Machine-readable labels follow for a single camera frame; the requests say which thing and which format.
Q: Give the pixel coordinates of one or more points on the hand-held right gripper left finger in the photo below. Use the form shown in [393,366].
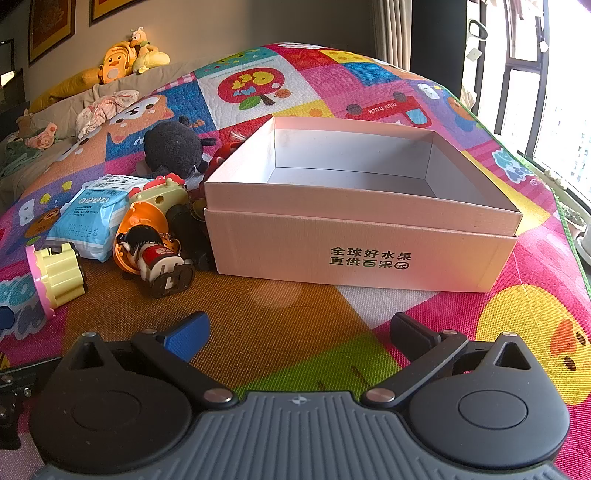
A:
[184,339]

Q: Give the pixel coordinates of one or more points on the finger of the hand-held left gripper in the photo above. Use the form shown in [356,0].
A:
[27,376]

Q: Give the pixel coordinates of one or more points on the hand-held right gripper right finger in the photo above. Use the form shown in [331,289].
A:
[408,334]

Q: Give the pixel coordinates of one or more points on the blue wet wipes pack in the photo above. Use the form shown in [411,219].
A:
[87,217]

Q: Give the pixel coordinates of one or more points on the orange capsule toy figurine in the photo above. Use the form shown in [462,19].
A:
[152,249]

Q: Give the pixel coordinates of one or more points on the yellow pink cupcake toy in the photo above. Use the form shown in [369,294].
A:
[60,277]

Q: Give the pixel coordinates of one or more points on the red plush toy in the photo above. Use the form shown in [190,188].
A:
[222,154]

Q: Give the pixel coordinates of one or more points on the black plush toy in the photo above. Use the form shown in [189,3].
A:
[173,147]

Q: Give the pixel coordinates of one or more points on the potted plant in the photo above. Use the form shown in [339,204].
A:
[575,221]

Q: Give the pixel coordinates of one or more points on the green cloth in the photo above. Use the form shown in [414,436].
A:
[18,157]

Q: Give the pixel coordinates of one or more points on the small pink cloth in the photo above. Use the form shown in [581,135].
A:
[41,136]

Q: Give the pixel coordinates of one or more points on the pink white clothes pile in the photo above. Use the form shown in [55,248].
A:
[104,108]

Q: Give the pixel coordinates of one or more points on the beige sofa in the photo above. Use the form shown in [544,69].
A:
[60,106]

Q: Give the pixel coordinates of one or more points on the colourful printed play mat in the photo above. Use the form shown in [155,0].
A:
[323,83]

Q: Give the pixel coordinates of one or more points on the yellow pillow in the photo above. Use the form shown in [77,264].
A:
[64,90]

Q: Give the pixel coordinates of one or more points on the yellow banana plush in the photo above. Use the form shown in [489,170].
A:
[152,61]

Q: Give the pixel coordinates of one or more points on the yellow duck plush backpack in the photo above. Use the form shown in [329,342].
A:
[115,64]

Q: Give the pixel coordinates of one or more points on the grey curtain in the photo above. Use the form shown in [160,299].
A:
[392,21]

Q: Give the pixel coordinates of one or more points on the small framed picture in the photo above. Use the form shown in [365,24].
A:
[111,9]

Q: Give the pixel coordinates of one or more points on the large framed picture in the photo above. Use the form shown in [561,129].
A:
[48,27]

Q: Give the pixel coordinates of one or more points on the beige toy camera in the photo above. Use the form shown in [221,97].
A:
[161,198]

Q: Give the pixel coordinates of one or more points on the dark window frame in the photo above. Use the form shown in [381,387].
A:
[508,55]

